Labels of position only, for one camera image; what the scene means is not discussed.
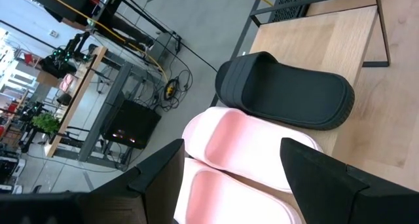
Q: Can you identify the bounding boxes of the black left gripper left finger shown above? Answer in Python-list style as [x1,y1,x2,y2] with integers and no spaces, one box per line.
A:
[0,138,186,224]

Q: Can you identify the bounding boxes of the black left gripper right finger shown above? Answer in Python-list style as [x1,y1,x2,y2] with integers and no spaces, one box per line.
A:
[280,137,419,224]

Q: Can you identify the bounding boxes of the pink foam slide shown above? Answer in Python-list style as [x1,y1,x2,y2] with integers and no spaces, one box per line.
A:
[173,157,302,224]
[181,106,324,194]

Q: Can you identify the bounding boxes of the black foam slide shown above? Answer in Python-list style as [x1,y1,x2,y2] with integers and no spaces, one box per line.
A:
[214,50,355,131]

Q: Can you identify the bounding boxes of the black computer tower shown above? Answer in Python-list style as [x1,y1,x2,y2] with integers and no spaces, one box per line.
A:
[99,99,162,150]

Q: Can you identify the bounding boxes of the grey metal bench beam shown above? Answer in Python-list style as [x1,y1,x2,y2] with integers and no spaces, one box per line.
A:
[78,61,134,163]

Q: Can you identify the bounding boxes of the distant green potted plant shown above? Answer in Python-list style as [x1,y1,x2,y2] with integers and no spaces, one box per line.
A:
[31,112,62,136]

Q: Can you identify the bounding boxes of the distant wooden table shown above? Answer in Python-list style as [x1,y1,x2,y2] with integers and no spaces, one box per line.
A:
[43,46,109,158]

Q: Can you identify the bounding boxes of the distant black round pot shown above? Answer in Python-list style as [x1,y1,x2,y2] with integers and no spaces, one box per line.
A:
[56,92,73,107]

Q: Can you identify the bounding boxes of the black equipment cart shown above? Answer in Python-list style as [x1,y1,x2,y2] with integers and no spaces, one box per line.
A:
[32,0,183,66]

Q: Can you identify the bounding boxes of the black perforated metal box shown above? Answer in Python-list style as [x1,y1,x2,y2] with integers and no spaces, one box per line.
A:
[268,0,318,24]

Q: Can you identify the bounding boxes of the yellow cable reel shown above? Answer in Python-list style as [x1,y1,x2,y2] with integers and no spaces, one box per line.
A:
[163,79,181,101]

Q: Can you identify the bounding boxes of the wooden shelf with black frame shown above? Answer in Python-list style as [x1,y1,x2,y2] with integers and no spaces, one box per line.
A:
[209,0,391,198]

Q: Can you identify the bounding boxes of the long yellow hanging cable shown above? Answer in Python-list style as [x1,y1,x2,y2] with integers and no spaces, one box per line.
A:
[35,0,170,84]

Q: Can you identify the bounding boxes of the long black floor cable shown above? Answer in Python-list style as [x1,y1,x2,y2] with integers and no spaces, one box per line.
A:
[123,0,219,73]

